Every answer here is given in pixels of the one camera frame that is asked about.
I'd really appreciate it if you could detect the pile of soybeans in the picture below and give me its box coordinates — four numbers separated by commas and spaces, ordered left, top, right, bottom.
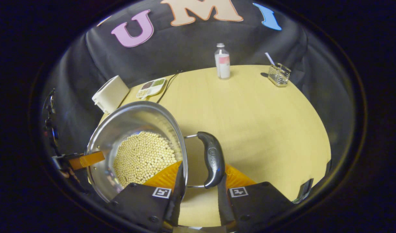
113, 131, 178, 188

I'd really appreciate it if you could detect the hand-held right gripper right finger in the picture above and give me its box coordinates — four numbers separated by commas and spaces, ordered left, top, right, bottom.
217, 163, 295, 232

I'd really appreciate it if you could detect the clear glass holder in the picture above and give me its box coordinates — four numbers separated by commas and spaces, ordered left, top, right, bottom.
268, 63, 291, 87

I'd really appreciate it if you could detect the white divided bean dish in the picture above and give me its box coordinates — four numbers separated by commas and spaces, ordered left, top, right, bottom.
136, 78, 166, 99

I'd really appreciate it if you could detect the clear bottle with pink label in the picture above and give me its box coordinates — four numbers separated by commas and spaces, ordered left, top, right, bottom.
215, 43, 231, 80

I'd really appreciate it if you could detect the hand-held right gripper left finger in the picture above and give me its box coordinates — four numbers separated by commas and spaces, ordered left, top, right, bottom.
107, 161, 185, 232

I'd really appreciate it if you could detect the black power cable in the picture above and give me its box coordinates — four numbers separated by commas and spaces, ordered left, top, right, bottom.
156, 71, 183, 104

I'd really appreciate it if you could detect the stainless steel pot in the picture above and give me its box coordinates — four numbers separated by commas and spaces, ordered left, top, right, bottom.
86, 101, 226, 204

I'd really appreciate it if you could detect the white toaster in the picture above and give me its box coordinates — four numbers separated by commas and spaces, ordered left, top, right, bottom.
92, 75, 130, 114

